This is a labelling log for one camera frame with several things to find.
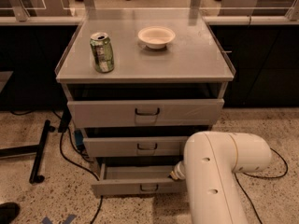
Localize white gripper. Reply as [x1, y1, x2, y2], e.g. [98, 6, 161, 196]
[169, 161, 186, 180]

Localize grey bottom drawer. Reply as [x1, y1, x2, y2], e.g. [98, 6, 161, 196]
[92, 163, 186, 197]

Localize grey drawer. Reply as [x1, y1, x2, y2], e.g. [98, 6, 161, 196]
[92, 163, 186, 197]
[83, 136, 187, 157]
[67, 99, 224, 128]

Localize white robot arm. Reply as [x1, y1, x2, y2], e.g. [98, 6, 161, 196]
[170, 132, 272, 224]

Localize grey middle drawer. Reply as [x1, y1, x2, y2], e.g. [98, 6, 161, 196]
[83, 136, 187, 157]

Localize grey top drawer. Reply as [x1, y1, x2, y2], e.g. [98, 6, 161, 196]
[67, 99, 224, 128]

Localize grey drawer cabinet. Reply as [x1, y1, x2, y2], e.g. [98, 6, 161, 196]
[54, 8, 236, 173]

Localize blue power box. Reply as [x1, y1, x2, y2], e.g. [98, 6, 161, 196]
[74, 130, 85, 150]

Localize black metal stand base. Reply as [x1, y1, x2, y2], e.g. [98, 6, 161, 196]
[0, 119, 55, 184]

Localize white paper bowl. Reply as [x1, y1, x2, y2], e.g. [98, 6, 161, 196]
[138, 26, 176, 49]

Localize green soda can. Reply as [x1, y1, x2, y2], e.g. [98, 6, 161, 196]
[90, 32, 114, 73]

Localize black shoe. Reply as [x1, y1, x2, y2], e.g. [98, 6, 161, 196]
[0, 203, 20, 224]

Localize black cable right floor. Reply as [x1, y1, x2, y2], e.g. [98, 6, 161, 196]
[234, 147, 289, 224]

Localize black cable floor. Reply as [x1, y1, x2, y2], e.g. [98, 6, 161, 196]
[51, 110, 104, 224]
[234, 147, 289, 224]

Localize black cable left floor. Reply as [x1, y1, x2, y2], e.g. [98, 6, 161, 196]
[51, 110, 104, 224]

